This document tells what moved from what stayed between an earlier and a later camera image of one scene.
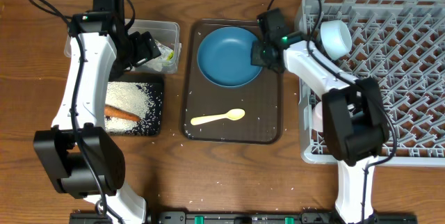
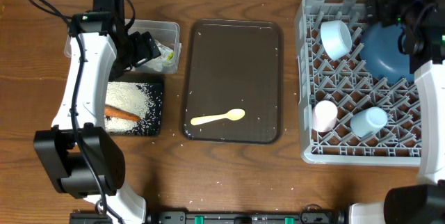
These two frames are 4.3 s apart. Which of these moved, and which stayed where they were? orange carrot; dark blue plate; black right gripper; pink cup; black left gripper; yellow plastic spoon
Moved: black right gripper; dark blue plate
Stayed: orange carrot; yellow plastic spoon; pink cup; black left gripper
